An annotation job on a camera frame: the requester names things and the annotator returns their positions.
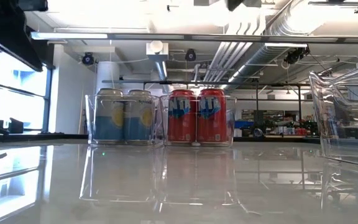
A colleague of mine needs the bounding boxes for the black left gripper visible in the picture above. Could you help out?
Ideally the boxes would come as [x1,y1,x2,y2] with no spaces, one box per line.
[17,0,49,12]

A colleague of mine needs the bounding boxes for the red Fanta can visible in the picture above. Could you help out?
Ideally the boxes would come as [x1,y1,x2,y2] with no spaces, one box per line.
[196,88,228,144]
[167,89,198,144]

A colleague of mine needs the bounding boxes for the large window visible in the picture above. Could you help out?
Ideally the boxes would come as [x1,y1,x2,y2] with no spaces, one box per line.
[0,51,53,134]

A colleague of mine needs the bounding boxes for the white round column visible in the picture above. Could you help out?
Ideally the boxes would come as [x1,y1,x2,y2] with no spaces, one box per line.
[96,61,121,94]

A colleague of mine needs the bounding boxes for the long horizontal overhead bar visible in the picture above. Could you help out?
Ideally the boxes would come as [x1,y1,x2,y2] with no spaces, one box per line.
[29,30,358,44]

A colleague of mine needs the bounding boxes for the white box lamp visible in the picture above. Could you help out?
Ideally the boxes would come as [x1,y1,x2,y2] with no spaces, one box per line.
[145,40,170,62]

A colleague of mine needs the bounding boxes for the white ceiling pipes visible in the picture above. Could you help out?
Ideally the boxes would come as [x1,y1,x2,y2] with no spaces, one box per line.
[202,18,267,83]

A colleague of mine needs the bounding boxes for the black metal rack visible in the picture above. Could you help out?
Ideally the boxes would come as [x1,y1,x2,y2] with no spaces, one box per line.
[101,79,312,138]

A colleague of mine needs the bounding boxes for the white glossy board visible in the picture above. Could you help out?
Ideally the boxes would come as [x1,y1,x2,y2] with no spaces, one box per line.
[0,138,358,224]

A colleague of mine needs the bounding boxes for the white light strip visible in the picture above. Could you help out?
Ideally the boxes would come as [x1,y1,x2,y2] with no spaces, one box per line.
[264,42,309,49]

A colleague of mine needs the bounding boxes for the black round camera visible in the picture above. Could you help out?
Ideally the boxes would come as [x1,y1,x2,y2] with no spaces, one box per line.
[184,49,198,62]
[81,52,95,66]
[283,46,310,65]

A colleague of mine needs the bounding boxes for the silver spiral air duct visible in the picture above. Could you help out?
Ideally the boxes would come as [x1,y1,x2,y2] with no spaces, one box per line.
[221,0,358,91]

